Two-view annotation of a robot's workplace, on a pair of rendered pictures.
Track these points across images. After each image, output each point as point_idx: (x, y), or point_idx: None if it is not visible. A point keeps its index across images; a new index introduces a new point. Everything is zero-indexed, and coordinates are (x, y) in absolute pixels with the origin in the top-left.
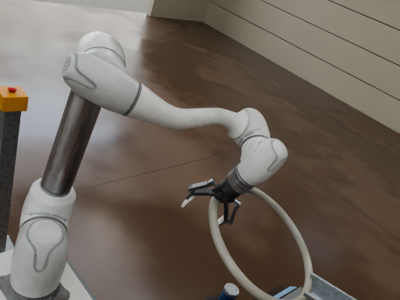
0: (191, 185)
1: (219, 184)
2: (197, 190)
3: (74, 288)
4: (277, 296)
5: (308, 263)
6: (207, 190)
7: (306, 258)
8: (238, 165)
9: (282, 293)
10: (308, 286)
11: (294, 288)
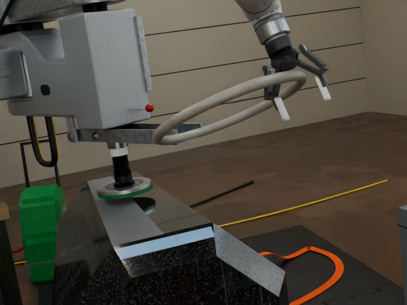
0: (323, 64)
1: (293, 47)
2: (315, 68)
3: None
4: (159, 244)
5: (167, 135)
6: (304, 63)
7: (165, 136)
8: (281, 10)
9: (147, 246)
10: (188, 131)
11: (123, 246)
